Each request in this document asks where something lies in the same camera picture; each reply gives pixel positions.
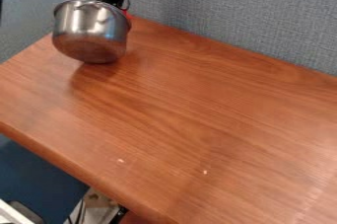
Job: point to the stainless steel pot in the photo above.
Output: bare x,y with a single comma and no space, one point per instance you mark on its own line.
90,31

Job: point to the white object bottom left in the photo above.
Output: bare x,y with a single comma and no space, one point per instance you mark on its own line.
16,213

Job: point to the metal table leg bracket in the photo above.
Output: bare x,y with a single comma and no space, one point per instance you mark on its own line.
95,209

